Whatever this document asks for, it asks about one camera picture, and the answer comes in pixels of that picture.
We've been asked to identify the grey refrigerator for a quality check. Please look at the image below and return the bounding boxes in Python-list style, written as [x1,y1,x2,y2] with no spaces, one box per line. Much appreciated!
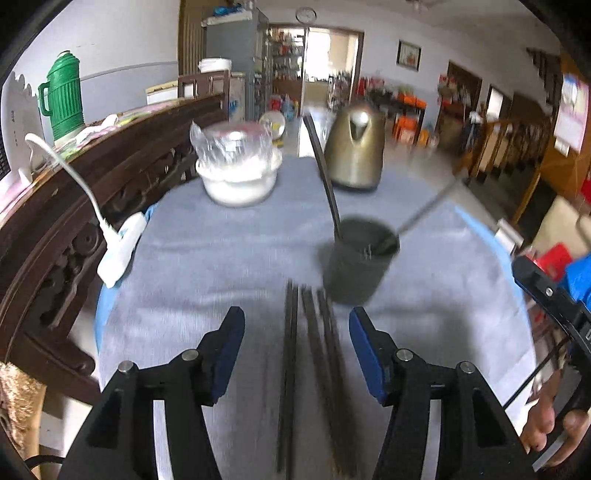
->
[201,6,271,121]

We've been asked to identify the wall calendar poster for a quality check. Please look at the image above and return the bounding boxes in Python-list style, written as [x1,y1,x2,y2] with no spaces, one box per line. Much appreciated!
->
[554,74,589,153]

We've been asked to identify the dark grey utensil cup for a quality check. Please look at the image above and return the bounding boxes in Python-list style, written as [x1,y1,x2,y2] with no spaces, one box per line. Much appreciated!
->
[322,217,400,306]

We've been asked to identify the framed wall picture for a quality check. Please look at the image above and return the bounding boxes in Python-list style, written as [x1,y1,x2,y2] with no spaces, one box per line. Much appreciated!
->
[397,40,422,71]

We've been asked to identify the dark chopstick four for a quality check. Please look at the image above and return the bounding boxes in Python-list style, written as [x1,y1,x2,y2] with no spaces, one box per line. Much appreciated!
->
[301,286,346,479]

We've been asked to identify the white fan heater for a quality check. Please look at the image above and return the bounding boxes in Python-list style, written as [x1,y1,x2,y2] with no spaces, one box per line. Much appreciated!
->
[1,72,45,190]

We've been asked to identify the white chest freezer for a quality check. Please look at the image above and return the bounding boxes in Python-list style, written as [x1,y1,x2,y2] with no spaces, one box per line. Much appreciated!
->
[145,80,178,105]

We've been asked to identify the dark wooden side table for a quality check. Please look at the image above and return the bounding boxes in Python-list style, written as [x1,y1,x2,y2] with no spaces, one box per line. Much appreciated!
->
[369,90,427,143]

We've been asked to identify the dark carved wooden sideboard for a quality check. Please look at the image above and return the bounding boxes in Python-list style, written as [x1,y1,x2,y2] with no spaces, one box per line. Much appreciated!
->
[1,94,228,404]

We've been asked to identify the red plastic stool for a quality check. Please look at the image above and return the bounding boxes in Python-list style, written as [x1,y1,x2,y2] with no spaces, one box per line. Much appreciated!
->
[534,243,573,282]

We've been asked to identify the dark chopstick two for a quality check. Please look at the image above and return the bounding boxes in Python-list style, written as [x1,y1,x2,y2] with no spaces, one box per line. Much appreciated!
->
[276,280,294,474]

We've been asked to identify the round wall clock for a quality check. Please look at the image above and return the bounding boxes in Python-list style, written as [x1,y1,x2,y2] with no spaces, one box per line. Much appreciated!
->
[294,7,318,25]

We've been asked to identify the person's right hand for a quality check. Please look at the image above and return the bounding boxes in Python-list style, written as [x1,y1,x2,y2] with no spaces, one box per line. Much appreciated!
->
[520,371,590,468]

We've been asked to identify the clear plastic bag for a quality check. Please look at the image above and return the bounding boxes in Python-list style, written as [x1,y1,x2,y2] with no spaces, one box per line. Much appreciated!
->
[189,121,273,166]

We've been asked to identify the grey table cloth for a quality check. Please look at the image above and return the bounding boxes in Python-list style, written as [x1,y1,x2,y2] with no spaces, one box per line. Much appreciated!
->
[96,158,535,479]

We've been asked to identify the white bowl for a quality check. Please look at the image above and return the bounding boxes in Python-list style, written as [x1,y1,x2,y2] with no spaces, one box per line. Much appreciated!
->
[195,148,283,208]

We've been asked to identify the wooden chair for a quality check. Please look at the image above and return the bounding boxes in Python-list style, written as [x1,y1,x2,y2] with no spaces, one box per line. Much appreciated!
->
[177,70,230,100]

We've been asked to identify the white power strip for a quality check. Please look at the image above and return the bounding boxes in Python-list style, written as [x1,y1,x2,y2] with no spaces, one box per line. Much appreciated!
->
[97,212,147,288]

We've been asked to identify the dark chopstick one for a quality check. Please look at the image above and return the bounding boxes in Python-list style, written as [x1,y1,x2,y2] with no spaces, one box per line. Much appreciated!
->
[301,113,342,239]

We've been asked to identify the gold electric kettle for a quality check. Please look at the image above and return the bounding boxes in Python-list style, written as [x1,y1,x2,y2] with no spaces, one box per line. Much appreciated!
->
[325,101,386,191]

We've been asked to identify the blue round table cover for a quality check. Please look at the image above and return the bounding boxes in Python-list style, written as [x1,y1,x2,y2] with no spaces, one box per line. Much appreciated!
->
[94,204,157,351]

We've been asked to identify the green thermos jug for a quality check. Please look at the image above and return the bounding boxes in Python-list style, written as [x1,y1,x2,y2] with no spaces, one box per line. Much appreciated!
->
[38,50,85,141]

